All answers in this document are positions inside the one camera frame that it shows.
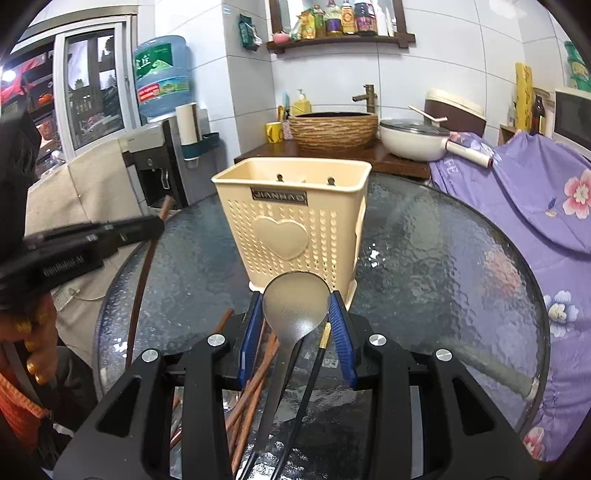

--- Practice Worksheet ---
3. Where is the brown wooden counter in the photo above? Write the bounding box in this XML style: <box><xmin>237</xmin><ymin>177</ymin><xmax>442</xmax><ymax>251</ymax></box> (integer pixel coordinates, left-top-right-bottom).
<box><xmin>235</xmin><ymin>140</ymin><xmax>431</xmax><ymax>181</ymax></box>

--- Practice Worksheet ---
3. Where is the left hand with gold rings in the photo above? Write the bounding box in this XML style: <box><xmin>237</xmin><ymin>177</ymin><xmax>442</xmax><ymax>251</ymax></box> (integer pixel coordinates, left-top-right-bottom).
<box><xmin>1</xmin><ymin>294</ymin><xmax>58</xmax><ymax>385</ymax></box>

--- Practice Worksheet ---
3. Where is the purple floral cloth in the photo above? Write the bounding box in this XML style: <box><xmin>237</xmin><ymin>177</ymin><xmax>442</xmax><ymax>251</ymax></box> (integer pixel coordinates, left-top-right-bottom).
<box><xmin>431</xmin><ymin>133</ymin><xmax>590</xmax><ymax>462</ymax></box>

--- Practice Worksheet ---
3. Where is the water dispenser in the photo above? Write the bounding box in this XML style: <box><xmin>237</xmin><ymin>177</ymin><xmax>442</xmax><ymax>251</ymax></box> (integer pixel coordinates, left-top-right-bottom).
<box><xmin>121</xmin><ymin>115</ymin><xmax>221</xmax><ymax>208</ymax></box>

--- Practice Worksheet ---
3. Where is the white microwave oven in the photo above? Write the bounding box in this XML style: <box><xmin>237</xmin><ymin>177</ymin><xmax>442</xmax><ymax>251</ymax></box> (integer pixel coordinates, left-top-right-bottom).
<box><xmin>552</xmin><ymin>87</ymin><xmax>591</xmax><ymax>158</ymax></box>

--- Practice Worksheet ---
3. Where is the large steel spoon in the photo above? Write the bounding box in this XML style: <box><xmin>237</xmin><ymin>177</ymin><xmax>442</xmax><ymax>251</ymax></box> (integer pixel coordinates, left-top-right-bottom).
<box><xmin>240</xmin><ymin>271</ymin><xmax>331</xmax><ymax>479</ymax></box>

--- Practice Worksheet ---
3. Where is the yellow roll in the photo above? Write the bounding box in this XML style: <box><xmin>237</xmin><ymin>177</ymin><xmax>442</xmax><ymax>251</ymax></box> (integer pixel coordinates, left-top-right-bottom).
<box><xmin>515</xmin><ymin>62</ymin><xmax>534</xmax><ymax>131</ymax></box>

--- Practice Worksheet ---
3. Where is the blue water jug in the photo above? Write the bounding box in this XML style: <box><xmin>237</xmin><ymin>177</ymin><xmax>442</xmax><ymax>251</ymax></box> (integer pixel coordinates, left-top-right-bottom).
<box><xmin>133</xmin><ymin>35</ymin><xmax>192</xmax><ymax>119</ymax></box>

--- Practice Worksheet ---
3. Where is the beige cloth cover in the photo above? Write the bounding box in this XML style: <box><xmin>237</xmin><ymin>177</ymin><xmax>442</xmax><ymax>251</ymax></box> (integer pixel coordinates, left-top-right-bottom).
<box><xmin>25</xmin><ymin>139</ymin><xmax>148</xmax><ymax>364</ymax></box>

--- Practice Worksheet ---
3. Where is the paper cup stack holder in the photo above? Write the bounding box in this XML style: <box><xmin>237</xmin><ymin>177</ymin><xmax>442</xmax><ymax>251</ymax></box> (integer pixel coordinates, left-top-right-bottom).
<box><xmin>175</xmin><ymin>102</ymin><xmax>219</xmax><ymax>162</ymax></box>

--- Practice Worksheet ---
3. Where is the yellow mug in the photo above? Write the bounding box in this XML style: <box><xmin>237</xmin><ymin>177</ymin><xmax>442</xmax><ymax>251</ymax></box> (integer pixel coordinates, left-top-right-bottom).
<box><xmin>266</xmin><ymin>121</ymin><xmax>284</xmax><ymax>144</ymax></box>

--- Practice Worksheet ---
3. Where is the yellow label bottle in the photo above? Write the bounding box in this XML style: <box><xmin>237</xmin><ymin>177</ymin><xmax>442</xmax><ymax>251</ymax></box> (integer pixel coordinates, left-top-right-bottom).
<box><xmin>341</xmin><ymin>0</ymin><xmax>356</xmax><ymax>35</ymax></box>

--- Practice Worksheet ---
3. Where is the brown wooden chopstick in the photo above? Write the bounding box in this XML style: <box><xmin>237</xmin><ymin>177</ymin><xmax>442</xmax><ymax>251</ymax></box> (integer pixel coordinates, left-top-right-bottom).
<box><xmin>125</xmin><ymin>195</ymin><xmax>175</xmax><ymax>370</ymax></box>
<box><xmin>225</xmin><ymin>333</ymin><xmax>280</xmax><ymax>431</ymax></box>
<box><xmin>229</xmin><ymin>340</ymin><xmax>279</xmax><ymax>476</ymax></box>
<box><xmin>169</xmin><ymin>308</ymin><xmax>235</xmax><ymax>449</ymax></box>

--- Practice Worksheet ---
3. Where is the black chopstick gold band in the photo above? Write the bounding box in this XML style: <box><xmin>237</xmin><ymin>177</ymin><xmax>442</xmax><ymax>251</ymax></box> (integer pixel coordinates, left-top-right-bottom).
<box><xmin>270</xmin><ymin>322</ymin><xmax>332</xmax><ymax>480</ymax></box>

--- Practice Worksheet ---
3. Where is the beige plastic utensil holder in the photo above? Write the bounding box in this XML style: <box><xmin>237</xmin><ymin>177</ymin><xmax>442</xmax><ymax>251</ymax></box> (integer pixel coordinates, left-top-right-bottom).
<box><xmin>211</xmin><ymin>157</ymin><xmax>372</xmax><ymax>305</ymax></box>

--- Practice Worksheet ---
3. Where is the wooden wall shelf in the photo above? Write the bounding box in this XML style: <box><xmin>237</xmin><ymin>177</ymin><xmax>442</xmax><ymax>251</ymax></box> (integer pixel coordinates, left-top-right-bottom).
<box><xmin>266</xmin><ymin>0</ymin><xmax>416</xmax><ymax>55</ymax></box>

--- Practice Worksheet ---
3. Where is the green hanging packet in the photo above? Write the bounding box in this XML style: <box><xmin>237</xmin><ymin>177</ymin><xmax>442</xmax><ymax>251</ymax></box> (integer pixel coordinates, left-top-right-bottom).
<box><xmin>238</xmin><ymin>14</ymin><xmax>263</xmax><ymax>51</ymax></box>

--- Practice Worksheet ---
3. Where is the brown white rice cooker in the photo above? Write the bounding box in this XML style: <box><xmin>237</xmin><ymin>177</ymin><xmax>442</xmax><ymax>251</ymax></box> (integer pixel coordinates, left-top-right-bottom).
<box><xmin>424</xmin><ymin>89</ymin><xmax>487</xmax><ymax>137</ymax></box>

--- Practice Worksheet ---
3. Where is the white pan with lid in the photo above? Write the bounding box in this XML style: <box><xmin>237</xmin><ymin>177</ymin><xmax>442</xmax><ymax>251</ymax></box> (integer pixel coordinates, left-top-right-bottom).
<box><xmin>379</xmin><ymin>119</ymin><xmax>493</xmax><ymax>168</ymax></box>

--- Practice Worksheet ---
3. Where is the woven basket sink bowl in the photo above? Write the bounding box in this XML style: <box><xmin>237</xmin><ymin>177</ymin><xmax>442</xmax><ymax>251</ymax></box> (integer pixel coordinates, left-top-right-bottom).
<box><xmin>288</xmin><ymin>112</ymin><xmax>379</xmax><ymax>151</ymax></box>

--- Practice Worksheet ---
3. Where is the bronze faucet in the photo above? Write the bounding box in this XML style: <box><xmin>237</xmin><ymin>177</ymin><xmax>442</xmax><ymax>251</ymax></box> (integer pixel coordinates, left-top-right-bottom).
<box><xmin>352</xmin><ymin>84</ymin><xmax>378</xmax><ymax>114</ymax></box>

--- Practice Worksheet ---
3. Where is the dark sauce bottle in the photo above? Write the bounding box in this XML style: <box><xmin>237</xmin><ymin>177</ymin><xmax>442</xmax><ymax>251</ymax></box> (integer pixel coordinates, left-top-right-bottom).
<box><xmin>353</xmin><ymin>1</ymin><xmax>378</xmax><ymax>35</ymax></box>

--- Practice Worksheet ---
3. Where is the yellow soap bottle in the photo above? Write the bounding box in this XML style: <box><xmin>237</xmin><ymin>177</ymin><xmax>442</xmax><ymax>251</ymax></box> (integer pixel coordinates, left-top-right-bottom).
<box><xmin>290</xmin><ymin>89</ymin><xmax>311</xmax><ymax>116</ymax></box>

